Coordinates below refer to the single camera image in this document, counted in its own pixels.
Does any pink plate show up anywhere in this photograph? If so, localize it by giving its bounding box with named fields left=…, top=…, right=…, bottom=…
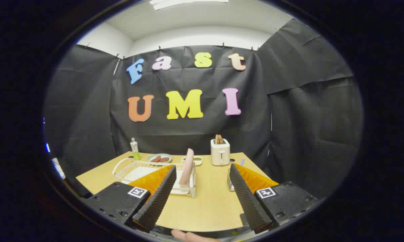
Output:
left=179, top=148, right=194, bottom=187

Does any pale green plate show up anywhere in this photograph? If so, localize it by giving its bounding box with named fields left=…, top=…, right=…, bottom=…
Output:
left=147, top=153, right=173, bottom=164

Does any black backdrop cloth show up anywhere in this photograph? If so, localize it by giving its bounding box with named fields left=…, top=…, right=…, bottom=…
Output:
left=44, top=18, right=363, bottom=202

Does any white wire dish rack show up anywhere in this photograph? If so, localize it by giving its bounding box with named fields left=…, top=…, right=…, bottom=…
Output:
left=112, top=157, right=197, bottom=199

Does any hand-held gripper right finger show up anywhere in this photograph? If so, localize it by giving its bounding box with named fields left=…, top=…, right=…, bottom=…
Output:
left=229, top=163, right=320, bottom=235

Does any metal wire basket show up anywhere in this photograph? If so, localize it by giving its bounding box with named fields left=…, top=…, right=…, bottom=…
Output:
left=227, top=168, right=236, bottom=192

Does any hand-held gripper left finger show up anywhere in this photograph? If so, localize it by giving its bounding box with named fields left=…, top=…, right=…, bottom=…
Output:
left=82, top=165, right=177, bottom=233

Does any clear bottle with green liquid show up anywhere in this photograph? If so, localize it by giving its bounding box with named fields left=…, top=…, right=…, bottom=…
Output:
left=130, top=137, right=141, bottom=161

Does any cream toaster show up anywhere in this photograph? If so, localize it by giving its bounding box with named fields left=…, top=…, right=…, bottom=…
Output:
left=211, top=138, right=230, bottom=166

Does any small white sauce dish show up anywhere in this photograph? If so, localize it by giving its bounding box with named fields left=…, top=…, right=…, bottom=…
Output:
left=181, top=156, right=203, bottom=166

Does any ceiling light panel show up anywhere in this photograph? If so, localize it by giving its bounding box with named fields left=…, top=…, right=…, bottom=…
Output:
left=149, top=0, right=228, bottom=10

